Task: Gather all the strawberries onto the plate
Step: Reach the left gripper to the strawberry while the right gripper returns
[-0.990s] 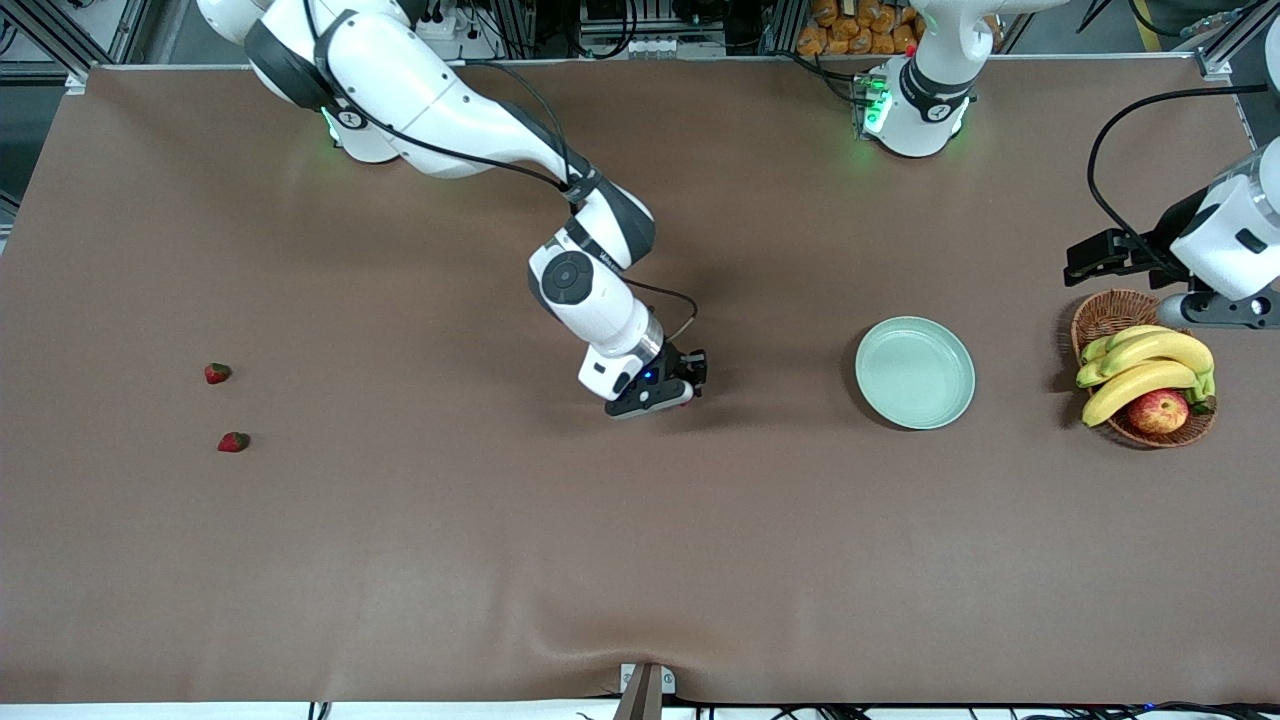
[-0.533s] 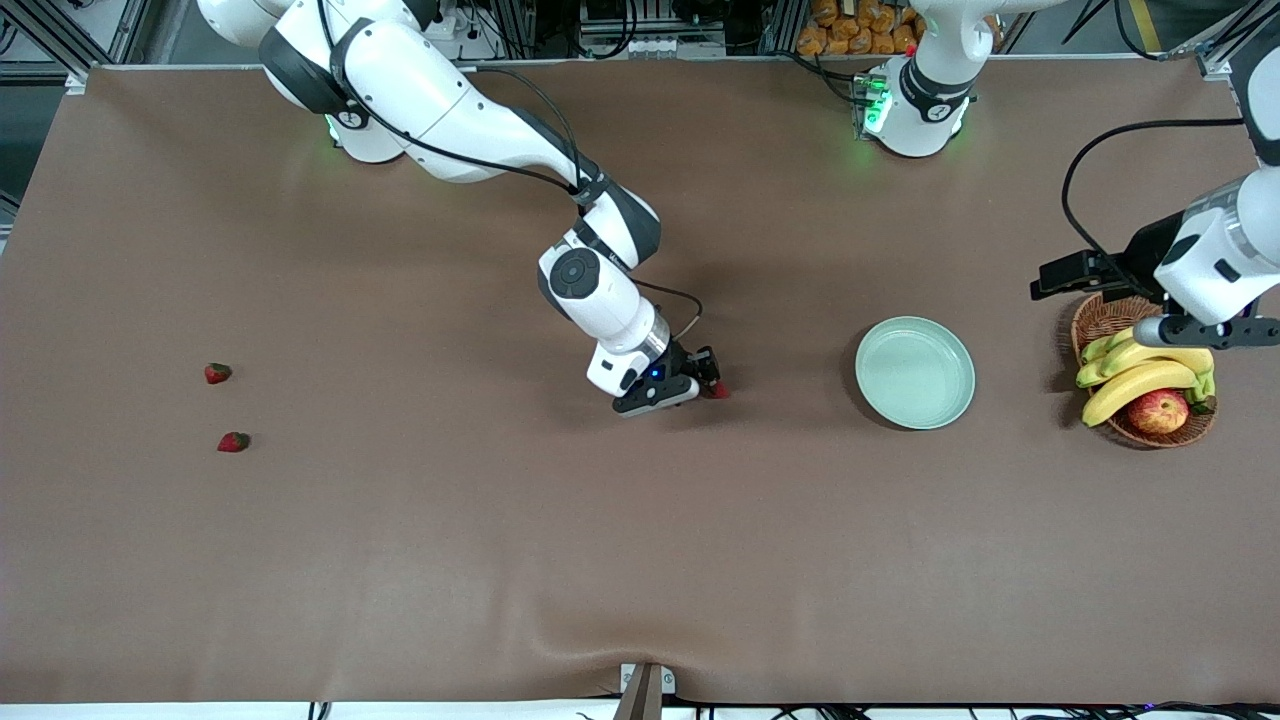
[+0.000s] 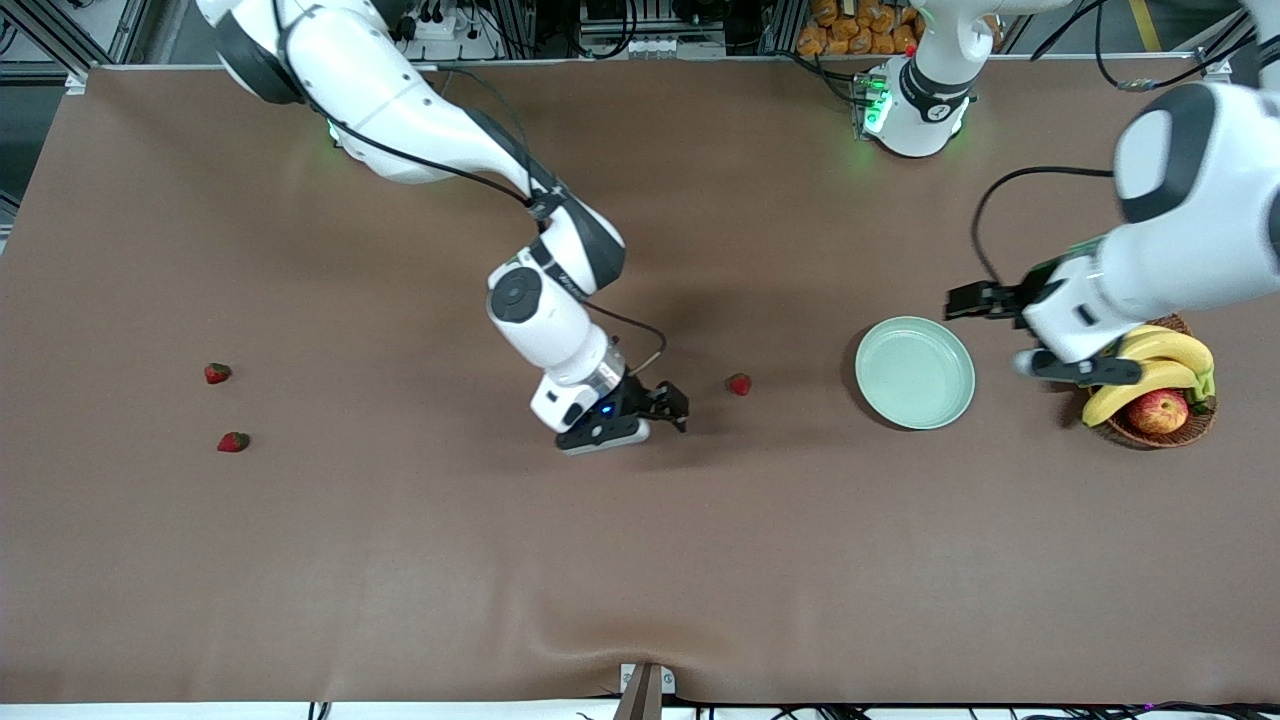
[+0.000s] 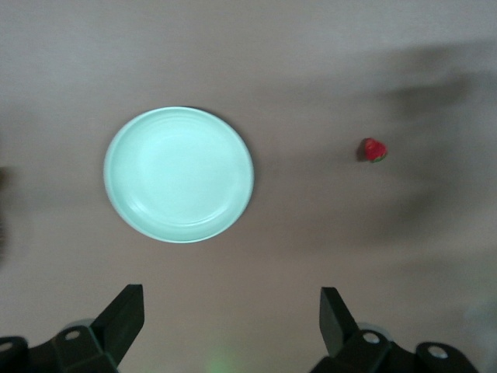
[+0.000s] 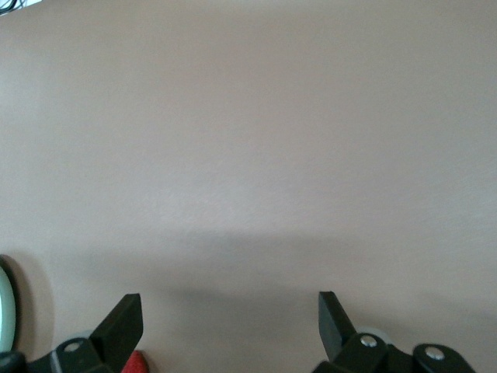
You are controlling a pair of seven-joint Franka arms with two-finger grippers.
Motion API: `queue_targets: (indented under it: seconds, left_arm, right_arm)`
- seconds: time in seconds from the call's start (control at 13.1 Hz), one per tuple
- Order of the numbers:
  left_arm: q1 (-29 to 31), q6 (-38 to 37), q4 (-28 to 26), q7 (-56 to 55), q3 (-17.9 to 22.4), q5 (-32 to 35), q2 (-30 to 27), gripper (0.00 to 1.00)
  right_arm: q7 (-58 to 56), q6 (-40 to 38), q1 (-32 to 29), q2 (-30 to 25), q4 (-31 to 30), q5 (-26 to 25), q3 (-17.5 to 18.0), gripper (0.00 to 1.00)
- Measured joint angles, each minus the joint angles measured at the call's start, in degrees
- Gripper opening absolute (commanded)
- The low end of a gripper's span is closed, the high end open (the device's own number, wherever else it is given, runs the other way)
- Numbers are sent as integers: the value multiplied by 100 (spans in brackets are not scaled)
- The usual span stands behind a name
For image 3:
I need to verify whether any white power strip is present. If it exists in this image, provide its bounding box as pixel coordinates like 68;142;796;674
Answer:
400;0;501;61

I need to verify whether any brown table cloth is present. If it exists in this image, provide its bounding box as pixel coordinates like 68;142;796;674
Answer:
0;58;1280;707

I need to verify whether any aluminium frame profile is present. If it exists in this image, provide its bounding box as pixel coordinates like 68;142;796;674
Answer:
0;0;151;96
1200;40;1261;83

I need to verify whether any white connector strip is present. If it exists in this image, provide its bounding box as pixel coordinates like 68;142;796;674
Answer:
580;30;727;59

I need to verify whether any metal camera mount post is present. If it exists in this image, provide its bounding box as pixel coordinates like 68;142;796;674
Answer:
618;663;677;720

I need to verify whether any pile of orange buns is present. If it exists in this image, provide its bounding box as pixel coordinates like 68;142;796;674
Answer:
797;0;923;57

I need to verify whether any light green plate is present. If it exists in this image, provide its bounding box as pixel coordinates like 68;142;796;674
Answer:
855;316;977;432

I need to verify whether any brown wicker basket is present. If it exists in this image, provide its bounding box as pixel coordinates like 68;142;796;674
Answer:
1085;313;1219;450

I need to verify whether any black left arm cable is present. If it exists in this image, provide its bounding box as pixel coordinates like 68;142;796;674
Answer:
972;0;1256;288

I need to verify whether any red yellow apple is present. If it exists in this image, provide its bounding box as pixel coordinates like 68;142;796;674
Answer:
1127;389;1191;436

